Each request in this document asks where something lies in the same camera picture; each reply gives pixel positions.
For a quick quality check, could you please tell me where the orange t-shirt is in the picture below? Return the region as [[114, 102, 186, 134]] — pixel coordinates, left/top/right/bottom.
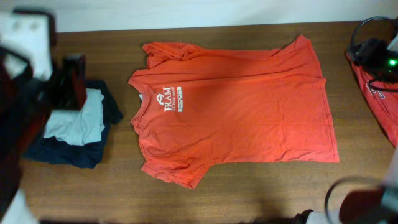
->
[[129, 35, 340, 189]]

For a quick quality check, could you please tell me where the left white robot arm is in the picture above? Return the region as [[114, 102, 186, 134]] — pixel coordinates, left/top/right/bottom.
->
[[1, 47, 86, 216]]

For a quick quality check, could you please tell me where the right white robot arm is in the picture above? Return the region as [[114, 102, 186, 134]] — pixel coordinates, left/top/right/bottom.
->
[[286, 16, 397, 223]]

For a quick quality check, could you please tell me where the folded grey garment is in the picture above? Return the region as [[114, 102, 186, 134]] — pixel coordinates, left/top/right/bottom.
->
[[44, 88, 104, 146]]

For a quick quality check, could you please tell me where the folded navy blue garment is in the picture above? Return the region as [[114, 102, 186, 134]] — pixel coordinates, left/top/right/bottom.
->
[[24, 80, 123, 169]]

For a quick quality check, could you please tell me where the red printed t-shirt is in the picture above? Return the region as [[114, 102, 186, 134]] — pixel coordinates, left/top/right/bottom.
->
[[345, 52, 397, 147]]

